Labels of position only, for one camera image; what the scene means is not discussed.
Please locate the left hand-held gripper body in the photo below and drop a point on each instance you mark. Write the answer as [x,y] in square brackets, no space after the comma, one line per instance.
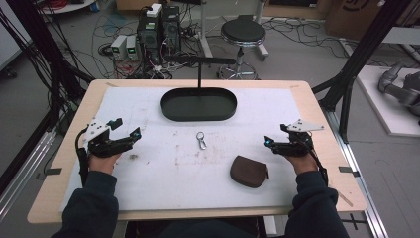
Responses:
[99,145]

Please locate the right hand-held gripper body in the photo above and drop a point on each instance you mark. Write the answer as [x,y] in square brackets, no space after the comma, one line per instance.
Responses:
[295,147]

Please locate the person's left hand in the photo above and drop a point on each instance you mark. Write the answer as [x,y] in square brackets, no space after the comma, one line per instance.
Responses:
[100,163]

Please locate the person's right hand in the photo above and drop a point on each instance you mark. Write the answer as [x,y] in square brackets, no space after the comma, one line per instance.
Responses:
[303,163]

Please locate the brown coin purse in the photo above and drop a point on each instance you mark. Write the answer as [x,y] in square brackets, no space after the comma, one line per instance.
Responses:
[248,172]

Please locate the black tape piece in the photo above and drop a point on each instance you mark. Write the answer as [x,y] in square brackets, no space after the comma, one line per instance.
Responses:
[53,171]
[348,170]

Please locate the white table mat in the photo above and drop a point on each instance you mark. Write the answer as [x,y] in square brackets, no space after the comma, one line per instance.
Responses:
[171,178]

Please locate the silver keyring with carabiner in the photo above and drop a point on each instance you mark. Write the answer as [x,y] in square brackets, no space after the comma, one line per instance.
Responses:
[201,141]

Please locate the black oval tray with stand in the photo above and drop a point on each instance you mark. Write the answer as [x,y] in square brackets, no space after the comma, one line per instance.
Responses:
[198,105]

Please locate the grey power supply unit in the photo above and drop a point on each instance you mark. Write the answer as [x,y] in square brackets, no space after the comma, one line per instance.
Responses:
[119,46]
[131,48]

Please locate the white platform board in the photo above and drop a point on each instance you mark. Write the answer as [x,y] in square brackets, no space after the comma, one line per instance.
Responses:
[379,105]

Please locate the black computer tower white box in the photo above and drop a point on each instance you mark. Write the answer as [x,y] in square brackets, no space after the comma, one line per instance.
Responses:
[149,36]

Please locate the black round stool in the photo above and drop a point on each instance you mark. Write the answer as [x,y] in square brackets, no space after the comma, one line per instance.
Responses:
[243,33]

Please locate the white table leg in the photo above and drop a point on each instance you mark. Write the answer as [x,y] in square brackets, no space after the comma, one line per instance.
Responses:
[204,33]

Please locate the cardboard box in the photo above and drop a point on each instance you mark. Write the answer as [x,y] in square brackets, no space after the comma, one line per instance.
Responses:
[360,16]

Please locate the black frame post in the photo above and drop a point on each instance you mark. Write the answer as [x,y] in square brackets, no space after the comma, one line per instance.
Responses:
[43,49]
[356,62]

